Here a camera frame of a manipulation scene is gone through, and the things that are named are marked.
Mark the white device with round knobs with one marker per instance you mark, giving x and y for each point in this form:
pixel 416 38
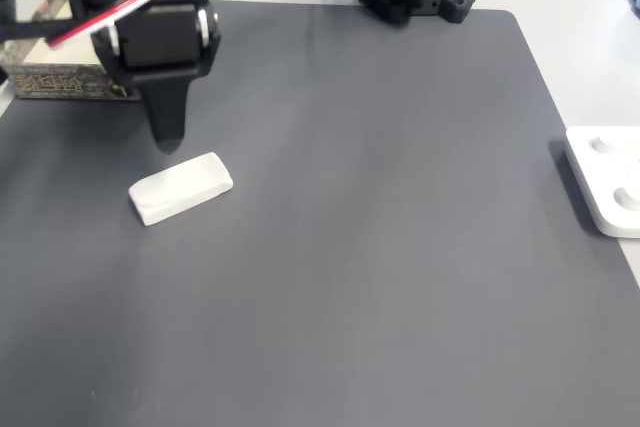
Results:
pixel 610 177

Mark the printed cardboard box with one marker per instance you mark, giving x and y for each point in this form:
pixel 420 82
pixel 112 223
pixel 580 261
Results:
pixel 50 82

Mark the white block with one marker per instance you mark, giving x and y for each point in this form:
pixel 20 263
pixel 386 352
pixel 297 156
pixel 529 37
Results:
pixel 180 187

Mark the grey desk mat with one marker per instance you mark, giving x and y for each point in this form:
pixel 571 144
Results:
pixel 350 222

